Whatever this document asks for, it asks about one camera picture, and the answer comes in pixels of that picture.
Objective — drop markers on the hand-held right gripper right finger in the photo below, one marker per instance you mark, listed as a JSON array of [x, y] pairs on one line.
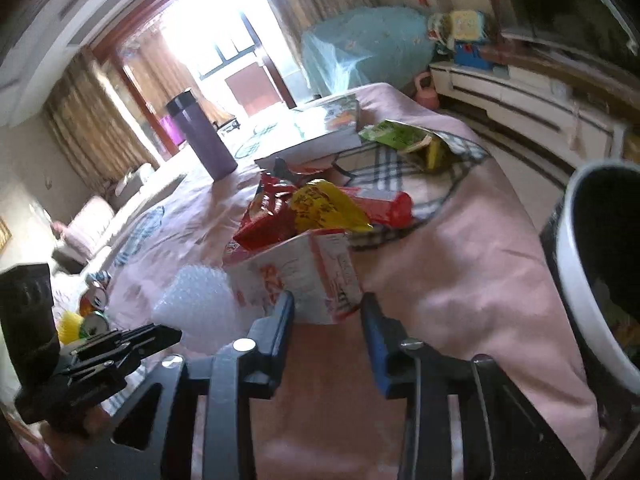
[[375, 340]]

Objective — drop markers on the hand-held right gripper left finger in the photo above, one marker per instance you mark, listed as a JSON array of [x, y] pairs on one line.
[[282, 320]]

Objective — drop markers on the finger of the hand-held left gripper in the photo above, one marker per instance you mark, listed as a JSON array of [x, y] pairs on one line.
[[150, 335], [110, 367]]

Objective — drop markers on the white orange carton box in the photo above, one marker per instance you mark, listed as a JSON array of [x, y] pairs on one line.
[[300, 275]]

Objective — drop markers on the white rimmed black waste bin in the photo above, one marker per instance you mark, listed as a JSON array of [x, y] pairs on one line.
[[590, 260]]

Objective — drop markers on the person's left hand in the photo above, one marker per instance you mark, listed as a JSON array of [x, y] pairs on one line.
[[85, 422]]

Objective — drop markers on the yellow plastic item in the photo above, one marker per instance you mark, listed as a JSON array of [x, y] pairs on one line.
[[67, 327]]

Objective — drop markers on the green drink can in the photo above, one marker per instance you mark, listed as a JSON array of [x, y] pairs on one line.
[[92, 327]]

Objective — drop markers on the bubble wrap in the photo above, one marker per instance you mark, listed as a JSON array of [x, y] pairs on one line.
[[200, 300]]

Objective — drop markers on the red white drink can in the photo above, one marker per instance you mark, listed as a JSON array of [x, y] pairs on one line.
[[95, 295]]

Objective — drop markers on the red snack wrapper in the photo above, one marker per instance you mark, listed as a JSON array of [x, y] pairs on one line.
[[262, 215]]

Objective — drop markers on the yellow snack wrapper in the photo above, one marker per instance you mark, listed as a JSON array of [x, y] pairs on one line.
[[325, 207]]

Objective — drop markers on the beige sofa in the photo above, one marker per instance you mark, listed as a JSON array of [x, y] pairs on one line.
[[100, 210]]

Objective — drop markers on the red tube packet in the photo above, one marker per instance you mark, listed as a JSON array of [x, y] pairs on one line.
[[385, 205]]

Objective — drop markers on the plaid cloth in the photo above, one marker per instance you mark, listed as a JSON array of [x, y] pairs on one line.
[[390, 175]]

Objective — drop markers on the thick white book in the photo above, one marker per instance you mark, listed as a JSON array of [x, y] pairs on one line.
[[320, 130]]

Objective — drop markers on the purple thermos bottle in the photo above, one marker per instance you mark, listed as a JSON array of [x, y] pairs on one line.
[[205, 135]]

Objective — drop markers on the purple plastic bin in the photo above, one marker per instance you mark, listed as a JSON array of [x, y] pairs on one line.
[[167, 130]]

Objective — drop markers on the green snack wrapper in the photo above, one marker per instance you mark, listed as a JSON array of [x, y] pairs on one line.
[[395, 135]]

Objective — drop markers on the red brown board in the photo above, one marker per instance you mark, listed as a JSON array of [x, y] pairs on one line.
[[250, 90]]

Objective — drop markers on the pink kettlebell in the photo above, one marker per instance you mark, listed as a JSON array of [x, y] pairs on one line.
[[425, 90]]

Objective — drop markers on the sheer brown curtain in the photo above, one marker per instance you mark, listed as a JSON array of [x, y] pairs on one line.
[[150, 70]]

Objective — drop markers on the white television cabinet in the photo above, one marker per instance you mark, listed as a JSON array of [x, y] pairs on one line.
[[525, 105]]

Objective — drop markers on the light blue net cover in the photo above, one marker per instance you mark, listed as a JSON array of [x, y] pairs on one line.
[[365, 50]]

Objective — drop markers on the colourful baby toy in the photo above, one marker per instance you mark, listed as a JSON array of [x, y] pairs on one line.
[[465, 35]]

